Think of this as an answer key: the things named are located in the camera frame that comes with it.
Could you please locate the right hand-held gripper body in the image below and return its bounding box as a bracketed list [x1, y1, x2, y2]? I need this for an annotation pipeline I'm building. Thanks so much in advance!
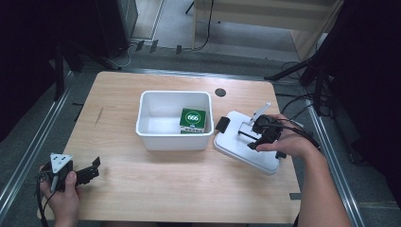
[251, 101, 284, 147]

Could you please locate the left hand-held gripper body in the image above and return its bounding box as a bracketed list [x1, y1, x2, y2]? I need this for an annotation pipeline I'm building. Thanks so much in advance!
[43, 152, 78, 193]

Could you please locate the white lid with black handle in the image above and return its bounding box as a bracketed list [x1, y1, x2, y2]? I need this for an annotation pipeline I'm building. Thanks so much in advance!
[213, 110, 288, 176]

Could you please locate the green cube carton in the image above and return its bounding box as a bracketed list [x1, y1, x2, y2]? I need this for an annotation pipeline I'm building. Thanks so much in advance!
[179, 107, 207, 135]

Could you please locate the white plastic storage box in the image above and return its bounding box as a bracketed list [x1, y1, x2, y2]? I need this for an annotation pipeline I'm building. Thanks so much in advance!
[135, 90, 216, 151]

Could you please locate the person's right hand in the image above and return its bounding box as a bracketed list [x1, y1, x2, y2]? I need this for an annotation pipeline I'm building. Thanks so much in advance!
[255, 113, 314, 161]

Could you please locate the person's left hand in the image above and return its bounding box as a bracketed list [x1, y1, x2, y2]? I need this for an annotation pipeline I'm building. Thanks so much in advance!
[38, 165, 81, 227]

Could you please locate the black metal stand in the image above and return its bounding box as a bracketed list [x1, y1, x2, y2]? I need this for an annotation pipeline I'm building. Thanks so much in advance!
[263, 53, 337, 117]

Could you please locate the light wooden cabinet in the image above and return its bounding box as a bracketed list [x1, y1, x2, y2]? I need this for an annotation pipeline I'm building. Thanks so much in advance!
[191, 0, 345, 61]

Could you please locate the dark cabinet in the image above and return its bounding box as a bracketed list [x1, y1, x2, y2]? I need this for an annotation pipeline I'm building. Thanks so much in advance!
[94, 0, 140, 60]

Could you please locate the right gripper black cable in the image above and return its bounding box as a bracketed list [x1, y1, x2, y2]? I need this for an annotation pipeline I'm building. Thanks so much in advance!
[264, 121, 322, 150]

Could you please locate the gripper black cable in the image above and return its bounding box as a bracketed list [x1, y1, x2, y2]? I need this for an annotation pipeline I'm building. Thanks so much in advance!
[264, 121, 322, 150]
[35, 171, 57, 227]

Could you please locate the metal floor rail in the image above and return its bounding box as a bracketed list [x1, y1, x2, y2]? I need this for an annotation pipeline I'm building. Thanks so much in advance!
[0, 71, 74, 219]
[305, 99, 367, 227]

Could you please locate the bundle of black floor cables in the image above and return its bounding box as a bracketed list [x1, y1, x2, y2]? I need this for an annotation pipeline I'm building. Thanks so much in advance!
[273, 60, 332, 129]

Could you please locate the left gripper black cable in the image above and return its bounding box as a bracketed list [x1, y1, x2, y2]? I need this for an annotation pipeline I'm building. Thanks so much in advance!
[35, 171, 57, 227]

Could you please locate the black floor cable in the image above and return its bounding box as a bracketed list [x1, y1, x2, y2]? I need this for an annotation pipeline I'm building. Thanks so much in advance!
[191, 0, 216, 52]

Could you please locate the white floor cable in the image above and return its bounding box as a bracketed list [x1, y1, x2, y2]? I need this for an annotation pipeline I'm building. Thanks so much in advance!
[118, 43, 140, 69]

